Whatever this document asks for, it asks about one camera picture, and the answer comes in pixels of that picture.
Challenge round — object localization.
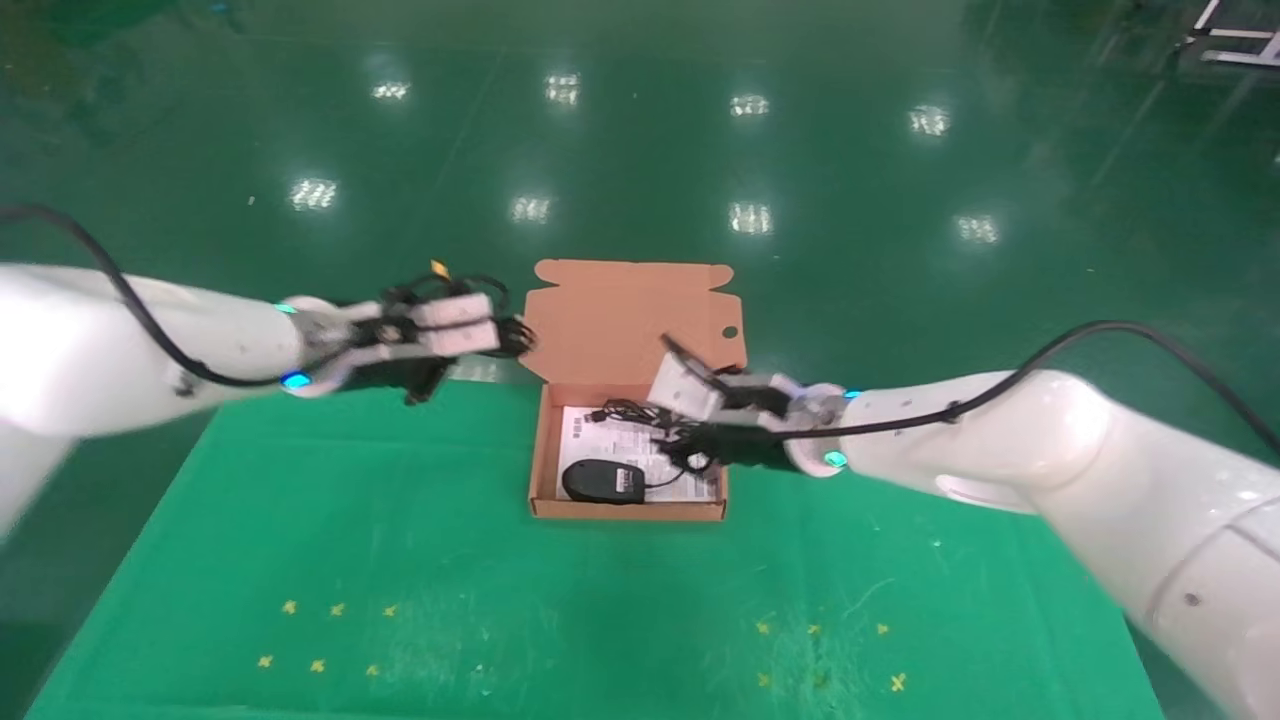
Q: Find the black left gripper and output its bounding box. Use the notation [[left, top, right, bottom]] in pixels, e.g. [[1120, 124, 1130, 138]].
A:
[[340, 356, 453, 407]]

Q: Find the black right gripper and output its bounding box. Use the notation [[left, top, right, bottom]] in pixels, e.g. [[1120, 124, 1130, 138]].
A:
[[658, 424, 803, 478]]

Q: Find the orange cardboard box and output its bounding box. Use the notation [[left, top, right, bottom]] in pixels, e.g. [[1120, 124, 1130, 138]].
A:
[[520, 258, 749, 522]]

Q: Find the white printed paper leaflet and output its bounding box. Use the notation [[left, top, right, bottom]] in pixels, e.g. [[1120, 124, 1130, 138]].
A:
[[555, 404, 721, 503]]

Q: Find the green table mat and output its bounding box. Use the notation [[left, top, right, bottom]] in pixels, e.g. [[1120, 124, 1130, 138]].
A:
[[25, 380, 1167, 720]]

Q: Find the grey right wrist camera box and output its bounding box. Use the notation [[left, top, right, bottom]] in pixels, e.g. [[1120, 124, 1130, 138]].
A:
[[648, 355, 727, 422]]

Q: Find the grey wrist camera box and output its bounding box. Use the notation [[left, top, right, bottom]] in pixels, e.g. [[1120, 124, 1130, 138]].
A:
[[408, 292, 500, 357], [648, 355, 727, 422]]

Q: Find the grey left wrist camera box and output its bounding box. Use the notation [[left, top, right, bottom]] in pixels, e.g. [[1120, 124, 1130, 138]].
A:
[[408, 292, 500, 357]]

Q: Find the white metal frame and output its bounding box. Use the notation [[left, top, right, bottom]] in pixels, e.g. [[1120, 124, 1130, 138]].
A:
[[1185, 0, 1280, 67]]

